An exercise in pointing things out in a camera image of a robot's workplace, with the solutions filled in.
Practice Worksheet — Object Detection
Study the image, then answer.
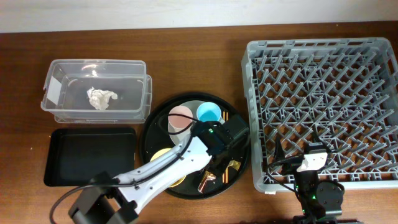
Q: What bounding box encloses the wooden chopstick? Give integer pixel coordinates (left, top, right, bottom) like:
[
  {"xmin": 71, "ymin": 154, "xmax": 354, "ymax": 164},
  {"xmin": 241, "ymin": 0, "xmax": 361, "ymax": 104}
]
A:
[
  {"xmin": 224, "ymin": 111, "xmax": 229, "ymax": 183},
  {"xmin": 222, "ymin": 111, "xmax": 228, "ymax": 184}
]

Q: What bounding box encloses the gold snack wrapper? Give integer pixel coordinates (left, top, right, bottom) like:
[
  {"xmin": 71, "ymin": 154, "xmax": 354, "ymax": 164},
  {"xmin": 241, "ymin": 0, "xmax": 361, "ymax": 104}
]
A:
[{"xmin": 197, "ymin": 160, "xmax": 241, "ymax": 194}]

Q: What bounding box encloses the pink cup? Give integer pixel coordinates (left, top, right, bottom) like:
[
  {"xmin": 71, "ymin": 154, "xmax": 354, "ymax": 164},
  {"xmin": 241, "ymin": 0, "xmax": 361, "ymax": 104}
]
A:
[{"xmin": 168, "ymin": 105, "xmax": 193, "ymax": 133}]

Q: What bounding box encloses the yellow bowl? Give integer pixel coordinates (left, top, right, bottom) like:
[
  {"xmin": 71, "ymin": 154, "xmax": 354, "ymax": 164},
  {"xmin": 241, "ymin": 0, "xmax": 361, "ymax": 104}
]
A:
[{"xmin": 150, "ymin": 148, "xmax": 186, "ymax": 188}]

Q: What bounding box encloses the white tissue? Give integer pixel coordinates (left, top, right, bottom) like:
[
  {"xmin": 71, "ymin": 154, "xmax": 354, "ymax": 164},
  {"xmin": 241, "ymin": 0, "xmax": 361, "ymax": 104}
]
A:
[{"xmin": 86, "ymin": 87, "xmax": 118, "ymax": 110}]

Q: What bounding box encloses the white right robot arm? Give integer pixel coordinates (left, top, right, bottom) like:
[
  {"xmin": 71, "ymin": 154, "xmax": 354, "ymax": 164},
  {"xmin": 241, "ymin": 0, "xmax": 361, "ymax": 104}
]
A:
[{"xmin": 273, "ymin": 136, "xmax": 345, "ymax": 224}]

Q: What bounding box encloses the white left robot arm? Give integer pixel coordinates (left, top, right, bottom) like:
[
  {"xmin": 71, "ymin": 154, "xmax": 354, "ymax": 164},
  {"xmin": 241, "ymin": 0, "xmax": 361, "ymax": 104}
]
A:
[{"xmin": 68, "ymin": 114, "xmax": 249, "ymax": 223}]

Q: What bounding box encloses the grey dishwasher rack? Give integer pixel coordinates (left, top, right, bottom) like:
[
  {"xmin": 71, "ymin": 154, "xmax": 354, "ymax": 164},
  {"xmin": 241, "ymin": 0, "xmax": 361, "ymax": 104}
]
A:
[{"xmin": 241, "ymin": 37, "xmax": 397, "ymax": 193}]

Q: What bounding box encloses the clear plastic waste bin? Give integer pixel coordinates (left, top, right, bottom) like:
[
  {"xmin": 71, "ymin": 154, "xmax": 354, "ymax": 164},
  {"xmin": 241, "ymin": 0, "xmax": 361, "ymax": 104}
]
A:
[{"xmin": 40, "ymin": 59, "xmax": 152, "ymax": 124}]

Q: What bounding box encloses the blue cup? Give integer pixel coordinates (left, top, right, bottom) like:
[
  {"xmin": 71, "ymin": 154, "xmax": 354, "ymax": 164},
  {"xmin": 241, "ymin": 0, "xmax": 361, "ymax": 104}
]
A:
[{"xmin": 197, "ymin": 102, "xmax": 221, "ymax": 122}]

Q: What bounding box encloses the grey round plate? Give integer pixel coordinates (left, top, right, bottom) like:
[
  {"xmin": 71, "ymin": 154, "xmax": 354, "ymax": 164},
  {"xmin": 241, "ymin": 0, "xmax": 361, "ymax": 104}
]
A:
[{"xmin": 167, "ymin": 100, "xmax": 225, "ymax": 146}]

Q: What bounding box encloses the round black serving tray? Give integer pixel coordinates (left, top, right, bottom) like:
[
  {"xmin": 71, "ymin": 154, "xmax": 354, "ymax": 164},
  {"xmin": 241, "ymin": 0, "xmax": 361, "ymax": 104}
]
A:
[{"xmin": 139, "ymin": 92, "xmax": 251, "ymax": 200}]

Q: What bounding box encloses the black rectangular tray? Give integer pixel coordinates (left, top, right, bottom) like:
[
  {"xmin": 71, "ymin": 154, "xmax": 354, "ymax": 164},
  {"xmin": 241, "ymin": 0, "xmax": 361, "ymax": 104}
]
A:
[{"xmin": 44, "ymin": 127, "xmax": 137, "ymax": 187}]

